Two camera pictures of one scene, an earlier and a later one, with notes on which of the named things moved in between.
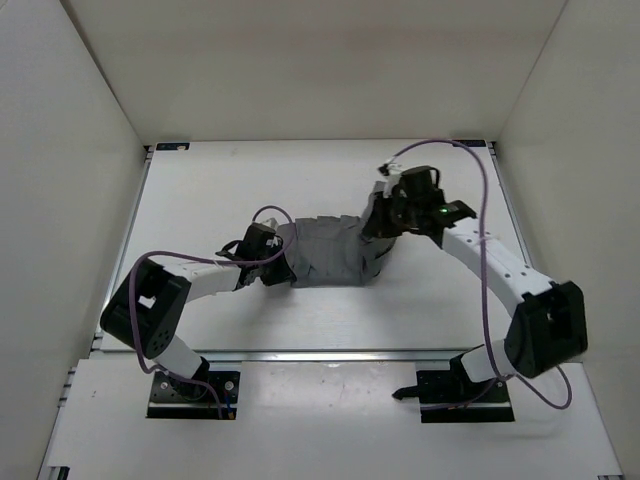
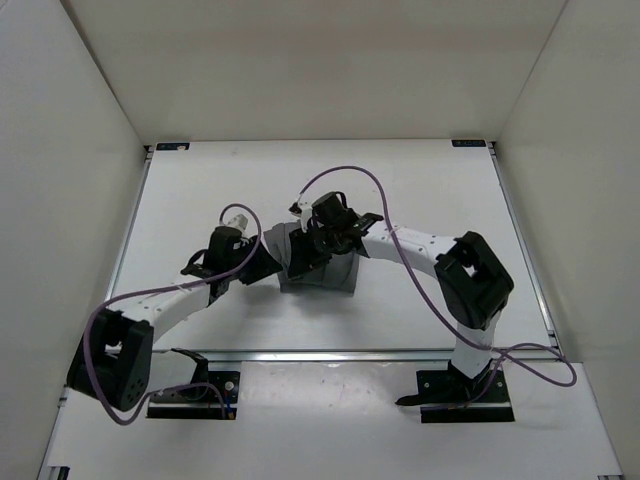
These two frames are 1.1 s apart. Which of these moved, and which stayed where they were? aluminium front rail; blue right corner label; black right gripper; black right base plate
Moved: black right gripper
Stayed: black right base plate; aluminium front rail; blue right corner label
